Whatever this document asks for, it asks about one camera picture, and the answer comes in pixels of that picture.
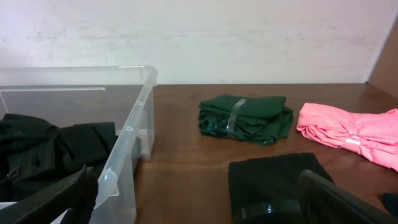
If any clear plastic storage bin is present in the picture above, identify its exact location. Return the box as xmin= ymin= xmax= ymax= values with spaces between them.
xmin=1 ymin=65 xmax=157 ymax=223

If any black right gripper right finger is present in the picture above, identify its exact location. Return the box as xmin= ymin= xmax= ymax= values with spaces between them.
xmin=298 ymin=170 xmax=397 ymax=224

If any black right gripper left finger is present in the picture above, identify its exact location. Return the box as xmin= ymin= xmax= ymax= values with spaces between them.
xmin=1 ymin=166 xmax=99 ymax=224

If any dark green garment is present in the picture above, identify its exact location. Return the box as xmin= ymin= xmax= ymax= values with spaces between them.
xmin=198 ymin=95 xmax=294 ymax=146

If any black folded garment on table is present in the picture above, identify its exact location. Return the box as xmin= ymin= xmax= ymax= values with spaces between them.
xmin=228 ymin=152 xmax=333 ymax=224

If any pink folded garment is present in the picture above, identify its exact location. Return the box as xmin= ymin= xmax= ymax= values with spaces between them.
xmin=297 ymin=103 xmax=397 ymax=170

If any black garment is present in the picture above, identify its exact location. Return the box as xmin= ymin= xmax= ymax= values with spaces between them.
xmin=228 ymin=152 xmax=333 ymax=224
xmin=1 ymin=114 xmax=118 ymax=202

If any dark navy folded garment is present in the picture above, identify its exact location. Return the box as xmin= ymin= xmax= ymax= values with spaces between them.
xmin=381 ymin=193 xmax=398 ymax=217

